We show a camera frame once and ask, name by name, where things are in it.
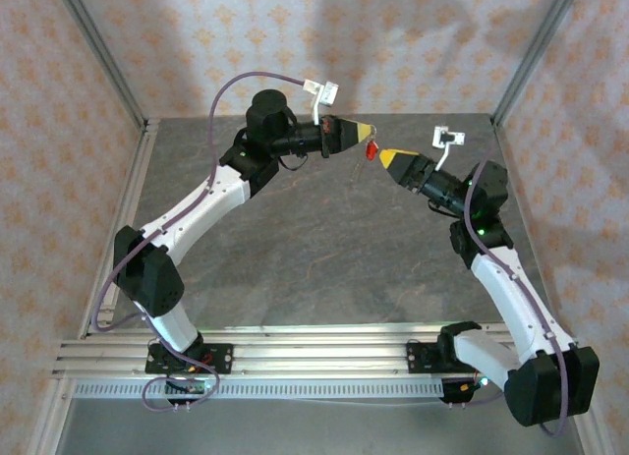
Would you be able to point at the aluminium lower frame bar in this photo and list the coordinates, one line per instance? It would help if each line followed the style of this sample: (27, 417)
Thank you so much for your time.
(49, 415)
(598, 445)

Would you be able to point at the aluminium table side rail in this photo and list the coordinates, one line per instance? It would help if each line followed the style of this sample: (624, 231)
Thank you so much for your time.
(510, 166)
(145, 155)

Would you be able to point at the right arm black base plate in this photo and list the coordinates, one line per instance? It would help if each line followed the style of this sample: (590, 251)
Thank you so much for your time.
(417, 359)

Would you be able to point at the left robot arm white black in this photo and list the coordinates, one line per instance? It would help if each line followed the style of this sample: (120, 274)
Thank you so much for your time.
(201, 216)

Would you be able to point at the aluminium mounting rail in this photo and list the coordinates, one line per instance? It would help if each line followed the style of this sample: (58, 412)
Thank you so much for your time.
(319, 357)

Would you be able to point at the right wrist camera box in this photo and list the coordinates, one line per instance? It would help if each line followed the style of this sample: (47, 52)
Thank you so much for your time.
(452, 138)

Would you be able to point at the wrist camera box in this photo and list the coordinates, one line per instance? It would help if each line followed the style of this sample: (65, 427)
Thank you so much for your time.
(328, 94)
(452, 138)

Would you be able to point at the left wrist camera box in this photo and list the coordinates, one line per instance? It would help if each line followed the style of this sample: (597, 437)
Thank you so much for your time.
(328, 94)

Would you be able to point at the red plastic key tag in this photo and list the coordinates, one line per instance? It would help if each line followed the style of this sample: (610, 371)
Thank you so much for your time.
(372, 149)

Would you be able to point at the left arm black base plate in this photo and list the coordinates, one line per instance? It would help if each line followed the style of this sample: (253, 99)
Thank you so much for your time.
(221, 359)

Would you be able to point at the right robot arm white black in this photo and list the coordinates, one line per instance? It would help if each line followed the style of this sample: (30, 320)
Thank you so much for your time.
(508, 302)

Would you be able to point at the aluminium frame post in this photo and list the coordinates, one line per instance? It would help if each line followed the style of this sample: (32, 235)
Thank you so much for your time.
(535, 47)
(98, 47)

